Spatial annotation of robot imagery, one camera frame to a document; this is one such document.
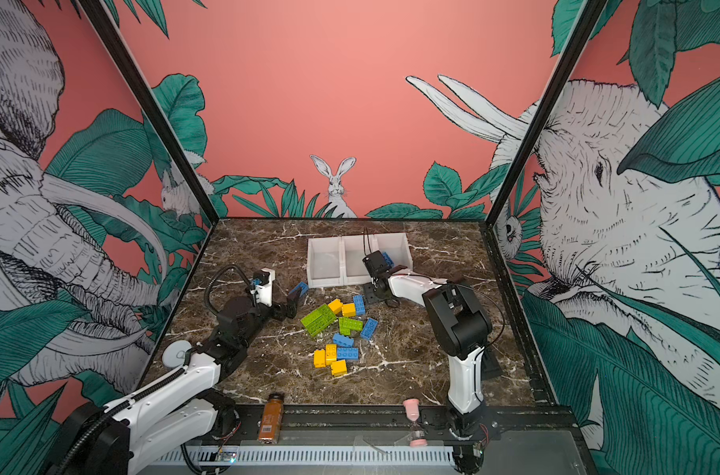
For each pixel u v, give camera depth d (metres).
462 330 0.51
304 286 0.99
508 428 0.74
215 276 1.04
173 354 0.80
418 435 0.73
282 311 0.74
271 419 0.71
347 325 0.90
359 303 0.95
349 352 0.85
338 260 1.02
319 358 0.84
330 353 0.85
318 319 0.91
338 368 0.82
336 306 0.93
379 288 0.73
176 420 0.55
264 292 0.71
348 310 0.93
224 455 0.70
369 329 0.91
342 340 0.87
